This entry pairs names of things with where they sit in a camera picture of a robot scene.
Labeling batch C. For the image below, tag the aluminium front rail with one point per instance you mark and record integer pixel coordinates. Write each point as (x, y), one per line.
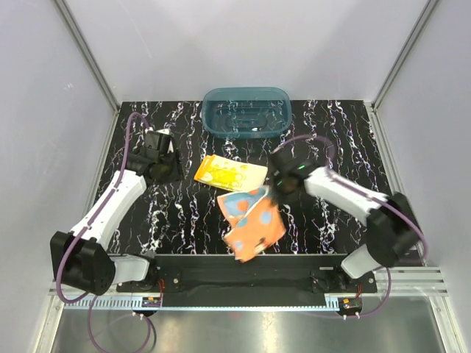
(171, 295)

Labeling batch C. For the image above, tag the yellow patterned towel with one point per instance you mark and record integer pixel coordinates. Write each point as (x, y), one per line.
(226, 174)

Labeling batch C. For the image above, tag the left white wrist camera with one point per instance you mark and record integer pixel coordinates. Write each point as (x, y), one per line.
(166, 141)

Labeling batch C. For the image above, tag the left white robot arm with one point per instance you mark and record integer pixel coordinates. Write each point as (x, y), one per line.
(80, 258)

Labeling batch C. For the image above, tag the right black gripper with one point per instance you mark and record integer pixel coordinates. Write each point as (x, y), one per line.
(277, 198)

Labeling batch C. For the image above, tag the teal plastic basin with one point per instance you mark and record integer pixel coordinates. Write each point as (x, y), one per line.
(246, 113)

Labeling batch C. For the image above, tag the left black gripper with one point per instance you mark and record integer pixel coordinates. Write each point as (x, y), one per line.
(176, 174)

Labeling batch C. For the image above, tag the orange dotted towel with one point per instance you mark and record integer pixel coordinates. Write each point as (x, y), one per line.
(255, 222)

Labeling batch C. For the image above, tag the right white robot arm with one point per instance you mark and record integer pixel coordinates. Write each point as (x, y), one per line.
(391, 227)

